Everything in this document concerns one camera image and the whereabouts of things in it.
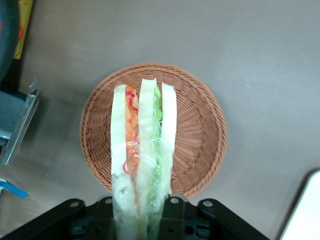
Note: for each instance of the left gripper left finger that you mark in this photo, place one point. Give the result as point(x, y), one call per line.
point(62, 220)

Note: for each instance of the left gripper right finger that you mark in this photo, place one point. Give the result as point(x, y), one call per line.
point(215, 222)

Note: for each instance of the triangle sandwich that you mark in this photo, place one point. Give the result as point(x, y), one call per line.
point(147, 150)

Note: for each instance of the cream plastic tray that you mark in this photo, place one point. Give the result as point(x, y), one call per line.
point(305, 212)

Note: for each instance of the round brown wicker basket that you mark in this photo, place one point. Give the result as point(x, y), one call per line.
point(197, 130)

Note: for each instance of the blue tape strip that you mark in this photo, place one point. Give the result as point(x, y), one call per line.
point(15, 189)

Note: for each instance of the black control box yellow panel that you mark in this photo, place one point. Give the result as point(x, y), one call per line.
point(25, 30)

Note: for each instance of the grey metal bracket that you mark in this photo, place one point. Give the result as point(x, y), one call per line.
point(20, 125)

